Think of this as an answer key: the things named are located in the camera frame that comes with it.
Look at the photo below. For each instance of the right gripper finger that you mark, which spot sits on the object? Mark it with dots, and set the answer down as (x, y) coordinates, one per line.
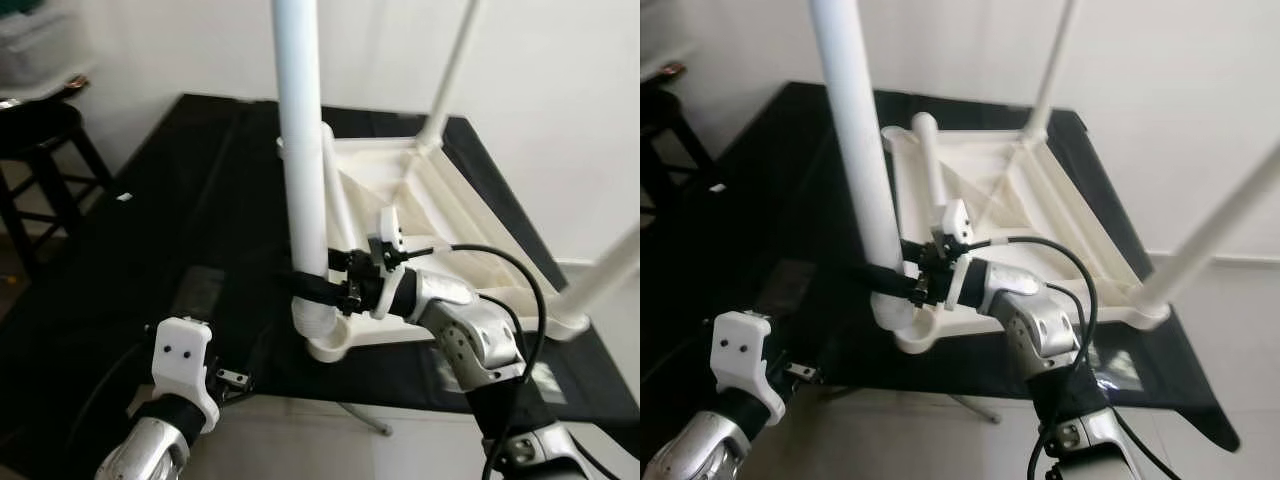
(912, 248)
(338, 260)
(885, 280)
(315, 292)

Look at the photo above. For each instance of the glossy dark tape strip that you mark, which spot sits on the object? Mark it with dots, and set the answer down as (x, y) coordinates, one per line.
(785, 285)
(205, 290)

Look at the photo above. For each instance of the white plastic table top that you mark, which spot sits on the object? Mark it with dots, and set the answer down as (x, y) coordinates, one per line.
(1050, 200)
(450, 200)

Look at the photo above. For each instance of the black round stool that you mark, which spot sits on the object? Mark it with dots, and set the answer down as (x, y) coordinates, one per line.
(665, 110)
(40, 125)

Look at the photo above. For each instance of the clear plastic storage box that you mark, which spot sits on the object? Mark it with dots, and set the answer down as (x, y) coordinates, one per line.
(40, 50)

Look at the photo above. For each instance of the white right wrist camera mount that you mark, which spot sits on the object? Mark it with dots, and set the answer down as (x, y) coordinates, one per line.
(385, 230)
(957, 220)

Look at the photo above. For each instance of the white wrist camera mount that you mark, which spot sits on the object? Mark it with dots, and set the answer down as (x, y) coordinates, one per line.
(385, 230)
(957, 220)
(745, 350)
(180, 355)

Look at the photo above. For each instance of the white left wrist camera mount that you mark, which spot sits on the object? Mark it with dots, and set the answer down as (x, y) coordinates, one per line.
(180, 355)
(745, 350)

